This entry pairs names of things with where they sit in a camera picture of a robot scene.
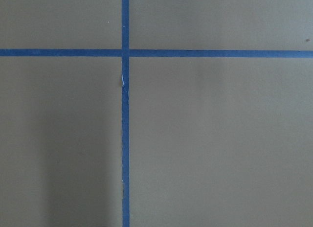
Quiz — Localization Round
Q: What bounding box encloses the crossing blue tape strip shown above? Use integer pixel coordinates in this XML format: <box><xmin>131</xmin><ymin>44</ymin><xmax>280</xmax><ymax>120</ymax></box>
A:
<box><xmin>0</xmin><ymin>49</ymin><xmax>313</xmax><ymax>58</ymax></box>

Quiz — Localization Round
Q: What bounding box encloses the long blue tape strip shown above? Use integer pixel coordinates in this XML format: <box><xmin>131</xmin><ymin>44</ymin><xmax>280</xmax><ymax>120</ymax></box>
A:
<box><xmin>121</xmin><ymin>0</ymin><xmax>130</xmax><ymax>227</ymax></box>

